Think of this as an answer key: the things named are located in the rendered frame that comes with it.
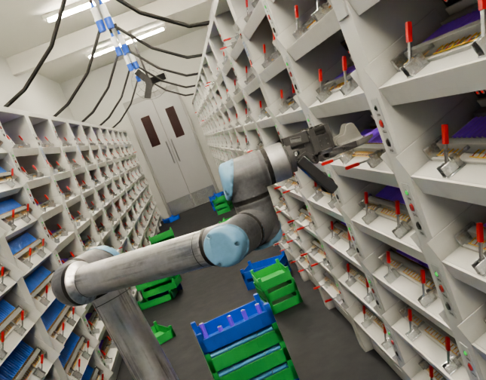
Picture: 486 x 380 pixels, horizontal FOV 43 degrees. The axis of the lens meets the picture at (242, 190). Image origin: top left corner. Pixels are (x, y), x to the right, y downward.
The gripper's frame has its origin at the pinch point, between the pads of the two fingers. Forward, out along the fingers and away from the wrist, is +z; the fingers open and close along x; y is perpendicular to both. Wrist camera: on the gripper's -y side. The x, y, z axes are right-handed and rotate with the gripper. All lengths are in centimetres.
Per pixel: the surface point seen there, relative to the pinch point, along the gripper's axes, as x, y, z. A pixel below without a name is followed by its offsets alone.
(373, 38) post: -24.3, 21.1, 0.7
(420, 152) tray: -24.6, -3.8, 2.5
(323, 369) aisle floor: 116, -102, -18
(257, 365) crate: 81, -75, -45
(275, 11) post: 46, 42, -2
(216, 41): 256, 67, 0
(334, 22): -9.0, 28.0, -1.4
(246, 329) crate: 81, -60, -44
